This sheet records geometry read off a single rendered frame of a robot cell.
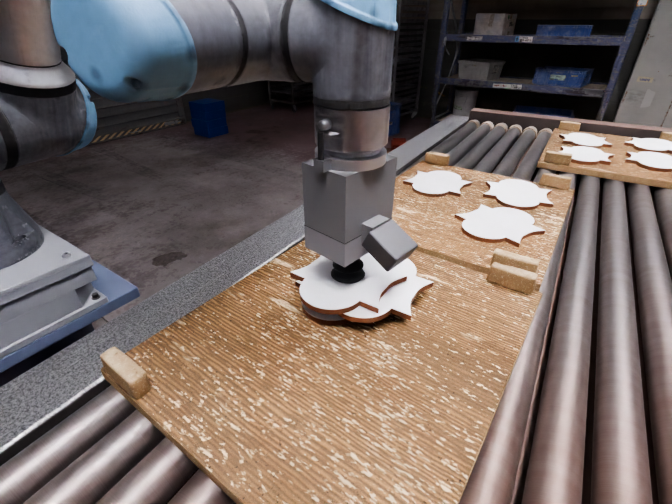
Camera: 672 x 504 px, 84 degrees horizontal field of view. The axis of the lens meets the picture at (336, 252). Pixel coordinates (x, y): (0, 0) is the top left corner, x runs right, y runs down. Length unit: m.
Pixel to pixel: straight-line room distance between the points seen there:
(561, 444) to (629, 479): 0.05
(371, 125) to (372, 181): 0.06
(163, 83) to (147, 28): 0.03
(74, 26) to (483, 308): 0.47
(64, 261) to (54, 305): 0.06
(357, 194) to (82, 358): 0.36
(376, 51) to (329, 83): 0.05
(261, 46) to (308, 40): 0.04
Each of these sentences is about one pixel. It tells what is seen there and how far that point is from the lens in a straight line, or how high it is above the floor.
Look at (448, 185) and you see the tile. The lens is 0.84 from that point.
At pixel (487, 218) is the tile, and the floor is 0.94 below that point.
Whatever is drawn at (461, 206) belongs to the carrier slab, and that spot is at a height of 0.94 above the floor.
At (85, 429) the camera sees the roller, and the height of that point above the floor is 0.91.
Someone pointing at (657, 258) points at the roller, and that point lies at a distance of 0.79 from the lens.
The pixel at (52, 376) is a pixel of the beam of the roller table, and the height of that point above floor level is 0.91.
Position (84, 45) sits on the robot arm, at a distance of 0.30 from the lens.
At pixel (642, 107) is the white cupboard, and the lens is 5.00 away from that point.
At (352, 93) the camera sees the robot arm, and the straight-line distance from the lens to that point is 0.35.
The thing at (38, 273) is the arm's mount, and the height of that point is 0.96.
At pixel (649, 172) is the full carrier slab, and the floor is 0.94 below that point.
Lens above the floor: 1.25
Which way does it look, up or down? 32 degrees down
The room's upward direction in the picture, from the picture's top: straight up
